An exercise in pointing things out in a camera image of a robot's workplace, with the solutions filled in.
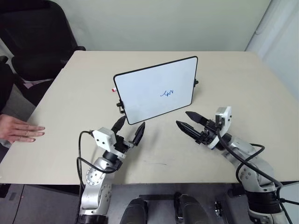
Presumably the person bare hand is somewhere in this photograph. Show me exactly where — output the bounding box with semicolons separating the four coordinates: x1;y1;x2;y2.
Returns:
0;114;46;144

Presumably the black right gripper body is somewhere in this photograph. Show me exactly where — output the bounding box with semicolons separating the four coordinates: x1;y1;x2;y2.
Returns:
197;119;221;146

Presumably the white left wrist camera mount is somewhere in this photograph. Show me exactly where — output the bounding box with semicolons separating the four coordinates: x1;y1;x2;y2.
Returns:
92;127;117;153

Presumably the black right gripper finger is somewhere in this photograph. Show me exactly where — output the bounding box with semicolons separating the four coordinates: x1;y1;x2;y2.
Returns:
175;120;202;144
185;111;211;125

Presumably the black board stand clamp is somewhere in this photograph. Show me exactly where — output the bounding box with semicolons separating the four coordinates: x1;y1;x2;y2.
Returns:
116;98;125;115

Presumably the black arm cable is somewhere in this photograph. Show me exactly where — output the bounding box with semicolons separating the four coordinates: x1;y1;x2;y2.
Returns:
76;130;122;194
215;121;299;224

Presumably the dark rounded shape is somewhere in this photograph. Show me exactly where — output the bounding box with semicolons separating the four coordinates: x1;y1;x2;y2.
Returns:
125;196;148;224
179;194;206;224

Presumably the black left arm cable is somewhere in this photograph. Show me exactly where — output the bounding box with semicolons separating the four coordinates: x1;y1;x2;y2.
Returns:
76;130;122;194

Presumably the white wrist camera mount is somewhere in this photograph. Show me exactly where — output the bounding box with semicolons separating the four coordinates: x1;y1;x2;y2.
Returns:
92;127;117;153
214;106;233;136

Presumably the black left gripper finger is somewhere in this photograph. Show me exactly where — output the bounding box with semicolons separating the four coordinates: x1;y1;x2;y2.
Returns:
111;116;127;137
130;121;146;146

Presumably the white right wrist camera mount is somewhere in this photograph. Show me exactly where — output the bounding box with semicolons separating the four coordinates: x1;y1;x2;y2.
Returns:
214;106;233;136

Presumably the person in dark clothes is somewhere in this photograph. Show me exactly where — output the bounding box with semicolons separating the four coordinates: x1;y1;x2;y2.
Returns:
0;55;37;150

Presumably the white board with black frame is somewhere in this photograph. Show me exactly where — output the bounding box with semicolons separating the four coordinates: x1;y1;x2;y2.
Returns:
113;56;199;126

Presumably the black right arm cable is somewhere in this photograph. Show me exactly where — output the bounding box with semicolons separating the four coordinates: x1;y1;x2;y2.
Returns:
215;121;299;224

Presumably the small black floor object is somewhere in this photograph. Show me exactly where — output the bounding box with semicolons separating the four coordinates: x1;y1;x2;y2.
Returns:
213;200;223;216

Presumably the black office chair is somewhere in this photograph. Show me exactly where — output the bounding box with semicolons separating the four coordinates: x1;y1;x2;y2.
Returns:
0;0;86;107

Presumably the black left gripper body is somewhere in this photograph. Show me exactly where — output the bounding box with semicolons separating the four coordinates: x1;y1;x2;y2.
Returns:
114;134;135;154

